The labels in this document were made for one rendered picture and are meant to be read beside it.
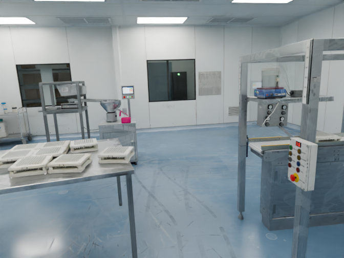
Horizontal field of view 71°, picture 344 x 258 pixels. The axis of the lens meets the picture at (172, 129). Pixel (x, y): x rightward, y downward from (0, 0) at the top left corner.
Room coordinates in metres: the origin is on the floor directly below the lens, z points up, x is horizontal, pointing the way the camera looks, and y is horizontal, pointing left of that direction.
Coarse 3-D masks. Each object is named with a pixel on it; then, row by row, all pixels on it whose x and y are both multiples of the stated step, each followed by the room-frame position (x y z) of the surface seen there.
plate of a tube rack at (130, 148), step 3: (108, 147) 2.07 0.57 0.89; (129, 147) 2.05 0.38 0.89; (132, 147) 2.04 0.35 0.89; (126, 150) 1.96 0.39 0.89; (129, 150) 1.95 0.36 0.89; (102, 153) 1.91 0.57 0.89; (126, 153) 1.88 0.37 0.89; (129, 153) 1.90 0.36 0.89; (99, 156) 1.86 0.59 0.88; (102, 156) 1.86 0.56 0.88; (105, 156) 1.86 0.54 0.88; (111, 156) 1.85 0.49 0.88; (114, 156) 1.85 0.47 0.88; (117, 156) 1.85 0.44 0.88; (120, 156) 1.85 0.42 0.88; (123, 156) 1.85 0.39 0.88; (126, 156) 1.84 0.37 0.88
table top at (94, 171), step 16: (112, 144) 2.45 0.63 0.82; (96, 160) 1.95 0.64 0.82; (0, 176) 1.67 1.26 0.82; (32, 176) 1.64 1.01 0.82; (48, 176) 1.63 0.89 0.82; (64, 176) 1.62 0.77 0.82; (80, 176) 1.61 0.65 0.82; (96, 176) 1.62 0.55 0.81; (112, 176) 1.65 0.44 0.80; (0, 192) 1.44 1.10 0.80
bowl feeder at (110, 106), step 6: (102, 102) 4.20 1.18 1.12; (108, 102) 4.17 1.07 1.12; (114, 102) 4.20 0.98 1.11; (108, 108) 4.22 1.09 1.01; (114, 108) 4.25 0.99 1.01; (126, 108) 4.34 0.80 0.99; (108, 114) 4.27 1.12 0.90; (114, 114) 4.29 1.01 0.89; (120, 114) 4.27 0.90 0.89; (108, 120) 4.27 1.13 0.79; (114, 120) 4.28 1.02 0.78
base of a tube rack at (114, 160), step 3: (132, 153) 2.03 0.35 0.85; (129, 156) 1.94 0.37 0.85; (102, 159) 1.89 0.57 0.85; (105, 159) 1.88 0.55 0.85; (108, 159) 1.88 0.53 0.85; (111, 159) 1.88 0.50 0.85; (114, 159) 1.88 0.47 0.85; (117, 159) 1.87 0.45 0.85; (120, 159) 1.87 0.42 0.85; (123, 159) 1.87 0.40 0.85; (129, 159) 1.89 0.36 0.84; (99, 162) 1.86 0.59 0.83; (102, 162) 1.86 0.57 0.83; (105, 162) 1.86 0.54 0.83; (108, 162) 1.86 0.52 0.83; (111, 162) 1.85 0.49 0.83; (114, 162) 1.85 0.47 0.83; (117, 162) 1.85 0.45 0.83; (120, 162) 1.85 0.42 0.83; (123, 162) 1.85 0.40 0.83; (126, 162) 1.84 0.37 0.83
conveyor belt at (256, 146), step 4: (284, 140) 2.31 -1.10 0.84; (288, 140) 2.30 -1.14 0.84; (340, 140) 2.23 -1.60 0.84; (252, 144) 2.22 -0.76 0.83; (256, 144) 2.20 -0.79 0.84; (260, 144) 2.19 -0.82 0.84; (264, 144) 2.19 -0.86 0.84; (268, 144) 2.18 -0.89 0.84; (272, 144) 2.18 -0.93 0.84; (276, 144) 2.17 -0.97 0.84; (340, 144) 2.10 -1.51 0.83; (252, 148) 2.19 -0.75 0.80; (256, 148) 2.11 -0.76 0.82; (260, 148) 2.07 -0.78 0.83; (280, 148) 2.05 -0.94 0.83; (284, 148) 2.05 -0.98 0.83; (288, 148) 2.05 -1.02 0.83; (260, 152) 2.03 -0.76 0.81
